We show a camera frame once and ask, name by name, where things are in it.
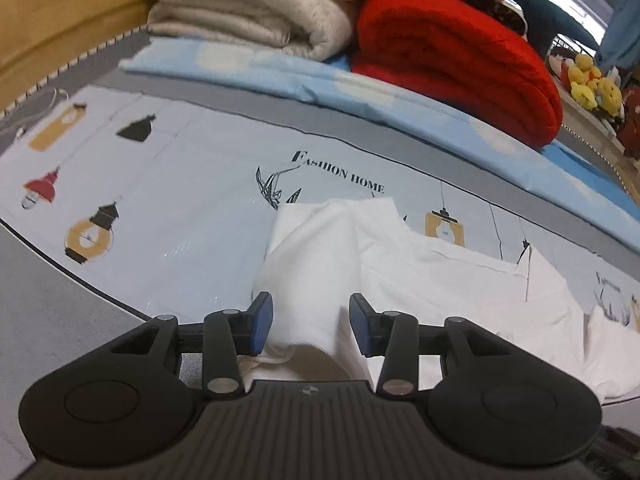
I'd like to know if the white cord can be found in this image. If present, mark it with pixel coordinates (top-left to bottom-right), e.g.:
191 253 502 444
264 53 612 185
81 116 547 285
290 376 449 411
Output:
0 89 70 136

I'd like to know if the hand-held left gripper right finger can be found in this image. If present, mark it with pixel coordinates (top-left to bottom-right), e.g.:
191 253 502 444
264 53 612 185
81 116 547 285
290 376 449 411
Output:
348 292 506 399

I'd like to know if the dark red plush pillow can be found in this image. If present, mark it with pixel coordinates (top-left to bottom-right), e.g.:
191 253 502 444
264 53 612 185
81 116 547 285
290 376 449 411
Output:
617 85 640 158

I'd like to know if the yellow plush toy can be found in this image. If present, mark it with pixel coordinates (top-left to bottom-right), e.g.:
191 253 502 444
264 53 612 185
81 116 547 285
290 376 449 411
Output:
595 75 626 121
567 52 602 108

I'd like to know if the blue curtain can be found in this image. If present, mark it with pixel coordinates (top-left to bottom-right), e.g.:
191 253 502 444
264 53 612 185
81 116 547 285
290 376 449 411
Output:
597 0 640 73

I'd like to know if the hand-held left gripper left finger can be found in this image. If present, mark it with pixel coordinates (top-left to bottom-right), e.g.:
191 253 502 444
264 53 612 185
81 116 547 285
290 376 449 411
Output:
107 291 275 400

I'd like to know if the red folded blanket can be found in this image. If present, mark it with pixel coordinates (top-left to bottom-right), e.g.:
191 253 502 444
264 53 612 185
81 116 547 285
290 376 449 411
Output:
350 0 565 150

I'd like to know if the dark teal shark plush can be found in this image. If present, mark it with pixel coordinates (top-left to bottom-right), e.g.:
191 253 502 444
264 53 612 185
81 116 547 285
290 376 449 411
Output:
500 0 598 56

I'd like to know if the blue cloud printed quilt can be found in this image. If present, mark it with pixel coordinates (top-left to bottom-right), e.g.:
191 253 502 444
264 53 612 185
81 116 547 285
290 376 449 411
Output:
119 35 640 241

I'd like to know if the window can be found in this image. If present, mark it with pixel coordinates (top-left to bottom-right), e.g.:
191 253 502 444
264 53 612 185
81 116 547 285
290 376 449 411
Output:
542 0 608 46

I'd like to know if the cream folded blanket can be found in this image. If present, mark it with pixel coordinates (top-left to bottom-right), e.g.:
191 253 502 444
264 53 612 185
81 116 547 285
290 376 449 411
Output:
145 0 378 61

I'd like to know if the white window sill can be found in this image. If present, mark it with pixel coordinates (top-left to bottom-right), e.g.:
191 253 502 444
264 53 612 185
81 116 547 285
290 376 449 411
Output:
557 85 633 166

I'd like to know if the wooden bed frame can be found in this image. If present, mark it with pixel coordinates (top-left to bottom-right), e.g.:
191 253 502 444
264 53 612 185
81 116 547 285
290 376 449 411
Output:
0 0 153 113

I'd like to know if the white small shirt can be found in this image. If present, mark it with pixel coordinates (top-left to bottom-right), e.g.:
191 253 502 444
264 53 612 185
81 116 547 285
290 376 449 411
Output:
252 197 640 403

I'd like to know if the lantern printed bed sheet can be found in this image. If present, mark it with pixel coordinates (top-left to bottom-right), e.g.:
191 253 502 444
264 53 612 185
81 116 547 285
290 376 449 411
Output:
0 85 640 333

